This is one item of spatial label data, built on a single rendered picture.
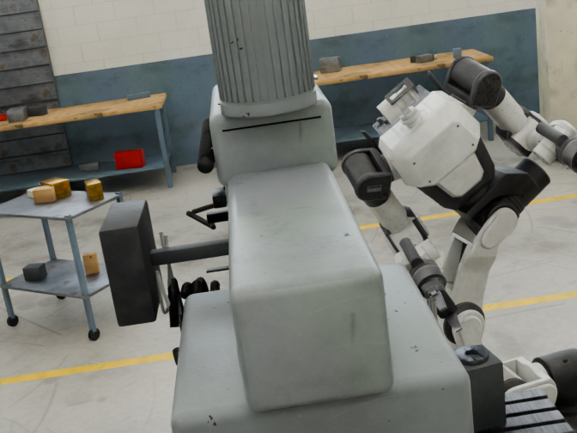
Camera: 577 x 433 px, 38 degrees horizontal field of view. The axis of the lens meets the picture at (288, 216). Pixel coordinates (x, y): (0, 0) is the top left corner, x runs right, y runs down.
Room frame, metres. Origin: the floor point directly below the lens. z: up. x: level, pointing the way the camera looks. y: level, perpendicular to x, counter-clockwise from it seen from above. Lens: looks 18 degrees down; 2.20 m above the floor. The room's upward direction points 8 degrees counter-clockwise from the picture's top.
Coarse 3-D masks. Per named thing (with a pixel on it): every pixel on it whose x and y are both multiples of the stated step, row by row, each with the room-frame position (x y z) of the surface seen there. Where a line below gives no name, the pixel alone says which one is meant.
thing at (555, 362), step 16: (560, 352) 2.60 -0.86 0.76; (576, 352) 2.59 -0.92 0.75; (544, 368) 2.55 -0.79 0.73; (560, 368) 2.53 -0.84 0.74; (576, 368) 2.53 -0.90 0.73; (560, 384) 2.50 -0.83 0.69; (576, 384) 2.52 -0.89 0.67; (560, 400) 2.52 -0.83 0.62; (576, 400) 2.52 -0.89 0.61; (576, 416) 2.49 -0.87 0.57; (576, 432) 2.40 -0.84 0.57
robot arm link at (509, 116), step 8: (504, 104) 2.49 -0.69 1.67; (512, 104) 2.51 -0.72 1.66; (488, 112) 2.51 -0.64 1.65; (496, 112) 2.50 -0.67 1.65; (504, 112) 2.50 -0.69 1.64; (512, 112) 2.51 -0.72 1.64; (520, 112) 2.53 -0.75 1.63; (528, 112) 2.55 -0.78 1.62; (496, 120) 2.53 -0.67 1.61; (504, 120) 2.52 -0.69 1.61; (512, 120) 2.52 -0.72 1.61; (520, 120) 2.53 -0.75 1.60; (536, 120) 2.54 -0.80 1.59; (544, 120) 2.54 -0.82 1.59; (496, 128) 2.59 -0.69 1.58; (504, 128) 2.54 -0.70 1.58; (512, 128) 2.53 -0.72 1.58; (520, 128) 2.54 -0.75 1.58; (504, 136) 2.55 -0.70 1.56; (512, 144) 2.54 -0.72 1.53; (520, 152) 2.53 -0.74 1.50
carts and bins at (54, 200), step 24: (48, 192) 5.35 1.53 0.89; (72, 192) 5.52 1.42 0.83; (96, 192) 5.24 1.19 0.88; (120, 192) 5.32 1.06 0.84; (24, 216) 5.13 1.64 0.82; (48, 216) 5.01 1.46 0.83; (72, 216) 4.95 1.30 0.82; (48, 240) 5.72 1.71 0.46; (72, 240) 4.92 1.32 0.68; (0, 264) 5.35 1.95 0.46; (48, 264) 5.65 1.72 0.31; (72, 264) 5.58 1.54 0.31; (96, 264) 5.31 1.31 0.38; (24, 288) 5.23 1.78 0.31; (48, 288) 5.16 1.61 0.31; (72, 288) 5.10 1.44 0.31; (96, 288) 5.04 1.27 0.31; (96, 336) 4.94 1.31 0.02
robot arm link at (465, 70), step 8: (456, 64) 2.52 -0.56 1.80; (464, 64) 2.50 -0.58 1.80; (472, 64) 2.48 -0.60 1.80; (480, 64) 2.48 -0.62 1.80; (456, 72) 2.51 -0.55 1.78; (464, 72) 2.48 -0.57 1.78; (472, 72) 2.45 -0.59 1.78; (480, 72) 2.43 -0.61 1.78; (456, 80) 2.51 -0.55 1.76; (464, 80) 2.47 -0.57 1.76; (472, 80) 2.44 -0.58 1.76; (464, 88) 2.48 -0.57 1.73; (504, 88) 2.50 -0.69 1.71; (504, 96) 2.49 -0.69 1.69; (496, 104) 2.48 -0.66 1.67
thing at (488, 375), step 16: (464, 352) 2.02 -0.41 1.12; (480, 352) 2.01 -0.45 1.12; (480, 368) 1.95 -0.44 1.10; (496, 368) 1.96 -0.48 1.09; (480, 384) 1.95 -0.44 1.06; (496, 384) 1.96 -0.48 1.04; (480, 400) 1.95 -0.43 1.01; (496, 400) 1.96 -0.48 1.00; (480, 416) 1.95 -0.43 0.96; (496, 416) 1.96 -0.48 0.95
